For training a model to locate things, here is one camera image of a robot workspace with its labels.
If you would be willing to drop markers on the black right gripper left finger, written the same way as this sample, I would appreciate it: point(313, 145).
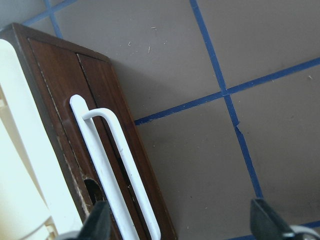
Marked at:
point(98, 225)

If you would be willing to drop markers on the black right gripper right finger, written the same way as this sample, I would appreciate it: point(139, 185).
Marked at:
point(266, 224)

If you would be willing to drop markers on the white drawer handle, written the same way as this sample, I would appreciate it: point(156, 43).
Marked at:
point(106, 168)

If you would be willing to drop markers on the white plastic tray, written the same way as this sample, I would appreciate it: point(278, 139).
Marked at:
point(35, 202)

